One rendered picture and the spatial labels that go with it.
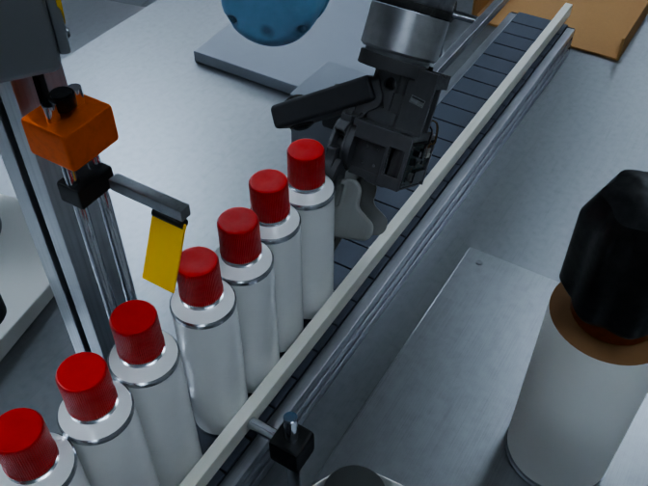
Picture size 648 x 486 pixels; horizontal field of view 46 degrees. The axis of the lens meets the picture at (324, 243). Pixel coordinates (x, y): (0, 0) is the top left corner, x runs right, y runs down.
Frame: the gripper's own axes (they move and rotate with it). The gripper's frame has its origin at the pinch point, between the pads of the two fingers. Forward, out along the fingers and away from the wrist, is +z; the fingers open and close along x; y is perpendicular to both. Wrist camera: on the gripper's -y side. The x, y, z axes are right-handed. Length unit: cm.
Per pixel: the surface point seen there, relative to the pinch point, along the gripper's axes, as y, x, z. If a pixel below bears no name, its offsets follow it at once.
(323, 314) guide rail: 4.1, -4.9, 5.2
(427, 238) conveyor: 6.0, 16.2, 0.0
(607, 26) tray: 9, 74, -31
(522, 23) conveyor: -2, 59, -27
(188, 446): 2.9, -22.6, 12.8
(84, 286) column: -11.8, -21.1, 5.0
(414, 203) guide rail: 4.4, 11.8, -4.4
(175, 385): 2.9, -26.6, 5.5
